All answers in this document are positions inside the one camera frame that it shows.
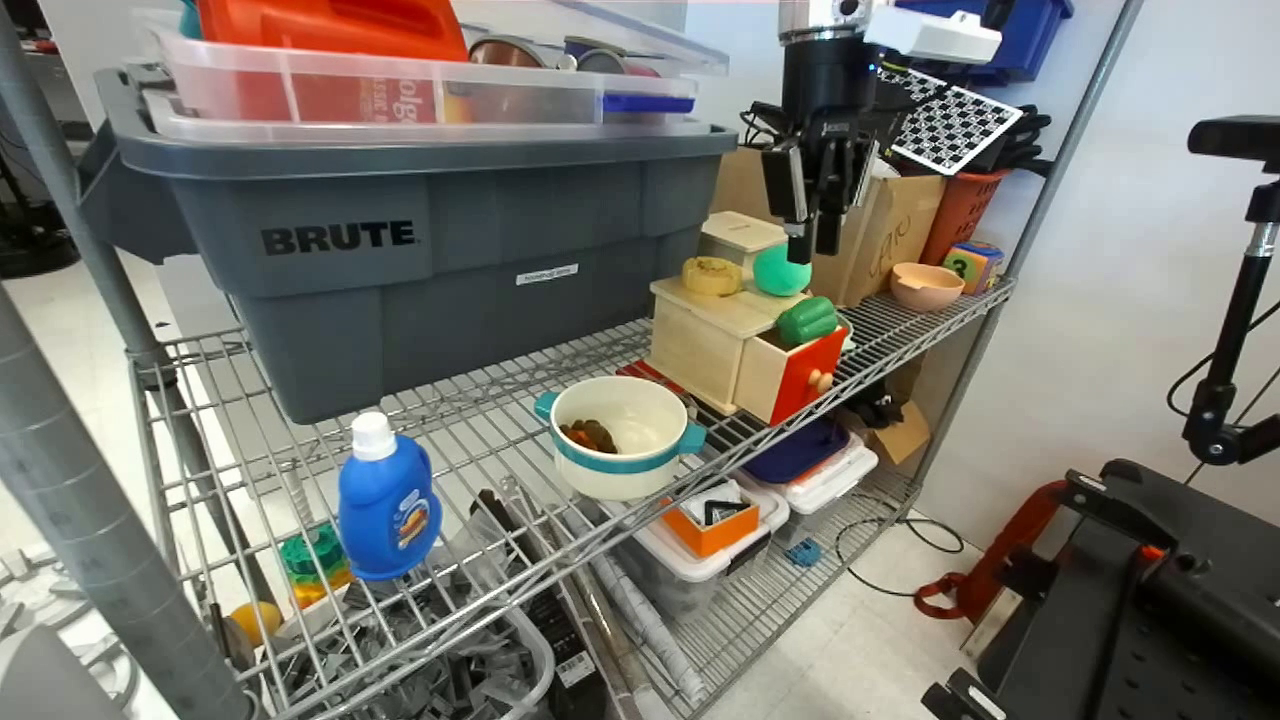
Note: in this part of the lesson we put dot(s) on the orange red plastic container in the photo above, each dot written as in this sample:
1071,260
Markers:
332,27

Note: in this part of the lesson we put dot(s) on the grey brute storage tote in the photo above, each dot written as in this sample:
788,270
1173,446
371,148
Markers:
403,266

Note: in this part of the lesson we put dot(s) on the clear plastic storage bin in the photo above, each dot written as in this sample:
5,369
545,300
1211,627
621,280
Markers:
372,98

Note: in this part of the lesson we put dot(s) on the yellow toy piece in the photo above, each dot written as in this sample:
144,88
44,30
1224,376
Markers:
254,621

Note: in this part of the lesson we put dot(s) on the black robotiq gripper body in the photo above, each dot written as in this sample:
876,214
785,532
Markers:
826,94

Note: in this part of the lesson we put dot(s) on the blue detergent bottle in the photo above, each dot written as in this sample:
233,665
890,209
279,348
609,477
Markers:
387,504

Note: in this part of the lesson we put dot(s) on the small colourful block toy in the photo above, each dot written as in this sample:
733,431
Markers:
970,270

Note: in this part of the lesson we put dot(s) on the bundle of metal rods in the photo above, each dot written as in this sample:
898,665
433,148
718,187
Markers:
601,601

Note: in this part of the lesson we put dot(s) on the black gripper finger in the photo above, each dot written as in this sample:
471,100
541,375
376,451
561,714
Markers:
841,194
793,200

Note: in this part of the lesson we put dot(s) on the brown toy food piece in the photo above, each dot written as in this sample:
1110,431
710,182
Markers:
588,436

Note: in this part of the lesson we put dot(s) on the black electronic device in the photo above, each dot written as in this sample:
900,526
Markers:
763,123

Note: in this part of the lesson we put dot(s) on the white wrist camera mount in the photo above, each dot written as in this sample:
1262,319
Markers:
934,33

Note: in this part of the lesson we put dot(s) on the black camera stand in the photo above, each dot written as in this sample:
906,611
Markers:
1234,345

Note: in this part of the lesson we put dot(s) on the yellow round plush toy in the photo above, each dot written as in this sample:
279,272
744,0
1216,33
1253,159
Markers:
714,276

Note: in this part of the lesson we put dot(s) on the blue plastic bin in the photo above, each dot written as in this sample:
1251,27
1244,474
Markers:
1035,33

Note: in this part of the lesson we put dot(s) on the black robot cart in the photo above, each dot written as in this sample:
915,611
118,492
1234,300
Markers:
1146,612

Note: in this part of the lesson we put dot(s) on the terracotta plant pot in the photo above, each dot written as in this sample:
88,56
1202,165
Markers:
957,214

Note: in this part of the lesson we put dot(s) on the small cardboard box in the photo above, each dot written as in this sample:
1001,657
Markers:
900,432

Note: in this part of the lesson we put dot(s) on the pink small bowl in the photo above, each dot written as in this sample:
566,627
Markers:
926,286

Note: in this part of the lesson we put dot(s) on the small pale wooden box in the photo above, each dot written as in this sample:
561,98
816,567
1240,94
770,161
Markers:
739,234

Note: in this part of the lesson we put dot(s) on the green toy cups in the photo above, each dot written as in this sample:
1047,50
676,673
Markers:
313,553

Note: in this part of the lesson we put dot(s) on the wooden box with red drawer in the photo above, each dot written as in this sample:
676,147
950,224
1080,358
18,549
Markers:
714,354

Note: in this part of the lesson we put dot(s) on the clear container with blue item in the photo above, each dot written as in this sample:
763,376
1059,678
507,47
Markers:
807,460

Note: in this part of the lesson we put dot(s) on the green pepper plush toy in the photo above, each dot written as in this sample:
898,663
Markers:
807,321

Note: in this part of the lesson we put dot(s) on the white bowl with teal band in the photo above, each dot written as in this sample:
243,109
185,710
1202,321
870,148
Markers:
624,440

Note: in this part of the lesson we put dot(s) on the small blue plastic piece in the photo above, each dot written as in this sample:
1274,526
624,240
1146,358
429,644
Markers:
802,553

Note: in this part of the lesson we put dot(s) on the white perforated panel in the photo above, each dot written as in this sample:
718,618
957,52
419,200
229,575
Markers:
955,124

